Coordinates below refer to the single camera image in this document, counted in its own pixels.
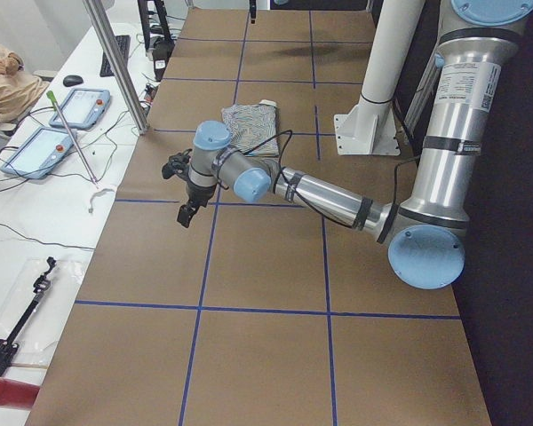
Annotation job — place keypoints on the seated person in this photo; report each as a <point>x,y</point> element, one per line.
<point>19,89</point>

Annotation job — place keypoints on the teach pendant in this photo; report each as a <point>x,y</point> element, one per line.
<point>39,154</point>
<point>82,107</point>

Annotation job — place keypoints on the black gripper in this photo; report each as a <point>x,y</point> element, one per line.
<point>198,193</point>
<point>252,7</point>

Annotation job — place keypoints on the black computer mouse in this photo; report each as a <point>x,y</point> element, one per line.
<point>72,80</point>

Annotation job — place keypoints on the aluminium frame post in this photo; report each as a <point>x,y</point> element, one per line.
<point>106,36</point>

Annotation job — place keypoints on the red cylinder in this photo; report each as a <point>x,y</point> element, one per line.
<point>17,395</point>

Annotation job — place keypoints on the black tool in plastic bag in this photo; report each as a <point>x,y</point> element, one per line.
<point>8,346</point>

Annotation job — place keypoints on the far teach pendant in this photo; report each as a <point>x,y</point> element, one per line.
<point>82,107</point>

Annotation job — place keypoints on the near teach pendant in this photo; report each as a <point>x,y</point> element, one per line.
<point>39,154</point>

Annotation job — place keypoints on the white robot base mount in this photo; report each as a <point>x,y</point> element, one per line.
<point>369,128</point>

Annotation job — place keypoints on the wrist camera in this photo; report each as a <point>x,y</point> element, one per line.
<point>177,165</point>

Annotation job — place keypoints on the navy white striped polo shirt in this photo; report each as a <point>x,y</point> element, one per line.
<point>253,127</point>

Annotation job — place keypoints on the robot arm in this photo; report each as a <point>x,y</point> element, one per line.
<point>361,175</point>

